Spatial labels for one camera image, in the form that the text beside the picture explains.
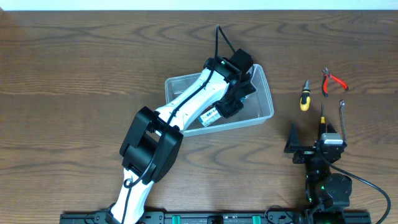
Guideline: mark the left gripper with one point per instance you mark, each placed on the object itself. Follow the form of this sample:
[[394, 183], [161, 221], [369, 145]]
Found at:
[[229, 109]]

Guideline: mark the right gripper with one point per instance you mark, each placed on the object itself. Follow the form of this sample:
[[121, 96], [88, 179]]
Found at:
[[292, 146]]

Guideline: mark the blue white cardboard box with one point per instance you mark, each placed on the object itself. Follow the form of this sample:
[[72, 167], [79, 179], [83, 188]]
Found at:
[[214, 118]]

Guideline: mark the stubby yellow black screwdriver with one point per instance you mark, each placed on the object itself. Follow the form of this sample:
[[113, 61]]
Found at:
[[305, 97]]

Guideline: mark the red handled pliers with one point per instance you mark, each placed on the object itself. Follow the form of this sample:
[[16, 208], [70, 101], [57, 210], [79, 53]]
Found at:
[[328, 75]]

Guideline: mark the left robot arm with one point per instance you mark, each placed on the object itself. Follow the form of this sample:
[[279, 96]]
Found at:
[[154, 138]]

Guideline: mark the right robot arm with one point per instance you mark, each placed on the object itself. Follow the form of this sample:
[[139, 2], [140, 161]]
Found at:
[[328, 193]]

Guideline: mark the clear plastic container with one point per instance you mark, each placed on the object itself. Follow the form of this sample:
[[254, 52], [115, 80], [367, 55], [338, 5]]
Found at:
[[258, 106]]

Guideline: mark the thin yellow black screwdriver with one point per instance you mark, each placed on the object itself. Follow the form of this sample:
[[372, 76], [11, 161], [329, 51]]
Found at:
[[322, 119]]

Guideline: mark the silver wrench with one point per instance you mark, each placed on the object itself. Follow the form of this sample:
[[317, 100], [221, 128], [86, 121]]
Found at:
[[342, 119]]

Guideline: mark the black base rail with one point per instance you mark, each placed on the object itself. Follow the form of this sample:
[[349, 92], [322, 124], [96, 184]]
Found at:
[[271, 216]]

